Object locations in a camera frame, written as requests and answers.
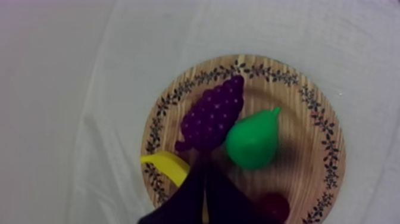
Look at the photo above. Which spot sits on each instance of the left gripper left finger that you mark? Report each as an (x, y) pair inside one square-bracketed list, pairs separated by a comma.
[(184, 203)]

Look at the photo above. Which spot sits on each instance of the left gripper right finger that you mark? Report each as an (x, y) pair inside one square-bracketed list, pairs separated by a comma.
[(228, 203)]

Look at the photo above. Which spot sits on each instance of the purple toy grapes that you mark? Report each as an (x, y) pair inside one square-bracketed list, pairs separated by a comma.
[(212, 115)]

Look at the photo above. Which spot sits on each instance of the round wooden board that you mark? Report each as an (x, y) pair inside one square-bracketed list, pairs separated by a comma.
[(297, 140)]

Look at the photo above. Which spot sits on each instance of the yellow toy banana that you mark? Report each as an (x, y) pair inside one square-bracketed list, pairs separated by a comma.
[(168, 165)]

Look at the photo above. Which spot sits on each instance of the small red fruit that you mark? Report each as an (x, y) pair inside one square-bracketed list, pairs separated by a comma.
[(276, 206)]

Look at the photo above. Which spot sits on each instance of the green toy pear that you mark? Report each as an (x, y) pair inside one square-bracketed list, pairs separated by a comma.
[(253, 140)]

